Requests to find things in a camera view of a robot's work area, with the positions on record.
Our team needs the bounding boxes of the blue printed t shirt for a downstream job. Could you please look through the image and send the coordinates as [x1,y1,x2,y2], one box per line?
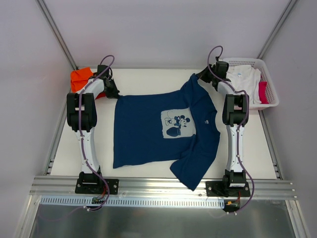
[113,74,220,190]

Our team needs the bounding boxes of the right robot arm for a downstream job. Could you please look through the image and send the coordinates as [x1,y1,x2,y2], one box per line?
[198,58,251,197]

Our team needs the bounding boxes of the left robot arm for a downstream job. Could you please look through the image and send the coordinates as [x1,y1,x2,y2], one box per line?
[66,64,119,195]

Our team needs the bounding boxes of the red folded t shirt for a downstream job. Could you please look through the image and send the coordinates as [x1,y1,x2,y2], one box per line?
[96,92,106,99]

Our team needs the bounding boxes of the white t shirt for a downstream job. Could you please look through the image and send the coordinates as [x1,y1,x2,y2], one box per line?
[226,65,261,104]

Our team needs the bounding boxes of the orange folded t shirt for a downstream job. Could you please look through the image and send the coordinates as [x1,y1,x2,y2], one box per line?
[70,67,93,93]

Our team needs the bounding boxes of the white plastic basket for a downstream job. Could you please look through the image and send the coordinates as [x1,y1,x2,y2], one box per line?
[223,58,279,110]

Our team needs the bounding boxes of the pink t shirt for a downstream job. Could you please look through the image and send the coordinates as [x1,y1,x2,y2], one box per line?
[259,81,268,104]

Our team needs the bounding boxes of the left aluminium corner post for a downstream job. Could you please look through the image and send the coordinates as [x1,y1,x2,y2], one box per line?
[35,0,79,70]

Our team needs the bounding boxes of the aluminium corner post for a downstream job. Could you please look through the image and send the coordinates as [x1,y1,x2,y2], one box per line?
[257,0,299,59]
[35,0,79,70]

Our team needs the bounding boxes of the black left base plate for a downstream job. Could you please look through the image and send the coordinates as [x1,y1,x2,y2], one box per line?
[75,173,119,195]

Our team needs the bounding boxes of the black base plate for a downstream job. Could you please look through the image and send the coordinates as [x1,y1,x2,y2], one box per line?
[75,173,119,195]
[205,181,251,197]

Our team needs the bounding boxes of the right aluminium corner post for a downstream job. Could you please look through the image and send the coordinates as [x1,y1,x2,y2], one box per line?
[257,0,299,59]

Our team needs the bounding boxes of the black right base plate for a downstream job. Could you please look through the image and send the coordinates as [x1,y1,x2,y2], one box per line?
[205,181,251,197]

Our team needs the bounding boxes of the aluminium front rail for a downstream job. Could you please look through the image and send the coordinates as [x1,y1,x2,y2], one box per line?
[29,176,298,200]

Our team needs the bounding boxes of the white slotted cable duct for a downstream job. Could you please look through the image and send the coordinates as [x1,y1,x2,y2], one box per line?
[40,195,225,209]

